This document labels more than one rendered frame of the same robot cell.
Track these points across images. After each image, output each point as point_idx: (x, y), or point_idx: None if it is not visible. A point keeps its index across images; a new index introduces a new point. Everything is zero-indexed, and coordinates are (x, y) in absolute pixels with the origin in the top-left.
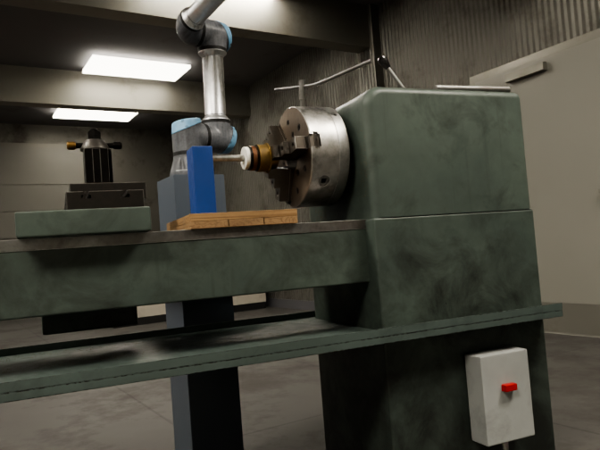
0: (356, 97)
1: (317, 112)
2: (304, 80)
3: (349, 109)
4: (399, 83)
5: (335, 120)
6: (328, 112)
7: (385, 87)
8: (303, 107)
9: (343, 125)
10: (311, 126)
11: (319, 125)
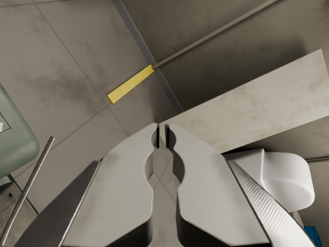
0: (11, 165)
1: (21, 214)
2: (5, 245)
3: (2, 177)
4: None
5: (16, 193)
6: (12, 203)
7: (29, 129)
8: (15, 237)
9: (14, 185)
10: (36, 215)
11: (31, 208)
